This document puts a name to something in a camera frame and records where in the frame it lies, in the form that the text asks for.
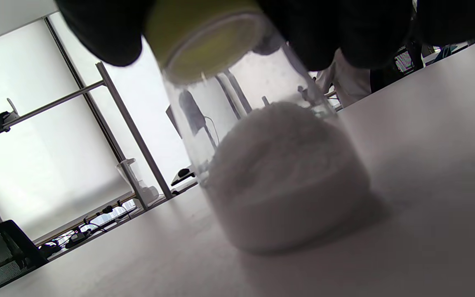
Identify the person's right hand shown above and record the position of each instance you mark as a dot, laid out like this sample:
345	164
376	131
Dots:
344	24

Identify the clear plastic pitcher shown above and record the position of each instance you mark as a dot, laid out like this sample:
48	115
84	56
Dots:
132	177

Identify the black computer mouse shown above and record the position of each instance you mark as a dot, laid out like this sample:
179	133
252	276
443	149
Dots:
184	172

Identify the metal crossbar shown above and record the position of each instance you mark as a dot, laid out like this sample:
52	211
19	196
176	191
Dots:
56	104

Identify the aluminium frame post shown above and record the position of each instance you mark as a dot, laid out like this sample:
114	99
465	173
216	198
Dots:
84	88
134	132

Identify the black mesh office chair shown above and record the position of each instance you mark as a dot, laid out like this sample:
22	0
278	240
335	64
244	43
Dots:
10	243

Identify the black power adapter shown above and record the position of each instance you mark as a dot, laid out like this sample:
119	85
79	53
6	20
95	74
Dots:
76	239

